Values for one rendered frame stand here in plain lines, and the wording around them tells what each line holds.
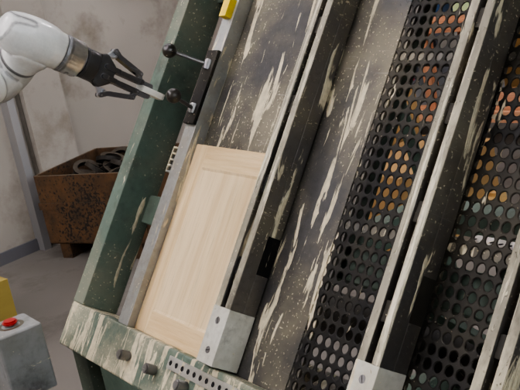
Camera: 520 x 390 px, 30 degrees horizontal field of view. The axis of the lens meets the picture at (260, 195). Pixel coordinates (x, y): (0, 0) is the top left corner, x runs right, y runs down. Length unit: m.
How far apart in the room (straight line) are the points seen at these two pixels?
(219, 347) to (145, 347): 0.32
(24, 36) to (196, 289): 0.70
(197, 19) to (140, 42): 4.41
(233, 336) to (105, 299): 0.68
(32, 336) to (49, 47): 0.74
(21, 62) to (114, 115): 4.67
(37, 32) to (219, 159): 0.52
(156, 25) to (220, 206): 5.02
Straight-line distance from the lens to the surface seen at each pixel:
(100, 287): 2.66
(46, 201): 6.25
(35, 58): 2.31
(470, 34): 1.82
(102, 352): 2.50
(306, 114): 2.11
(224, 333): 2.06
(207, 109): 2.48
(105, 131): 6.93
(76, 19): 6.83
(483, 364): 1.56
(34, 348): 2.56
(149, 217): 2.65
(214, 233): 2.28
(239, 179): 2.27
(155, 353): 2.29
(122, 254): 2.68
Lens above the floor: 1.78
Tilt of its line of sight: 15 degrees down
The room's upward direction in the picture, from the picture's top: 11 degrees counter-clockwise
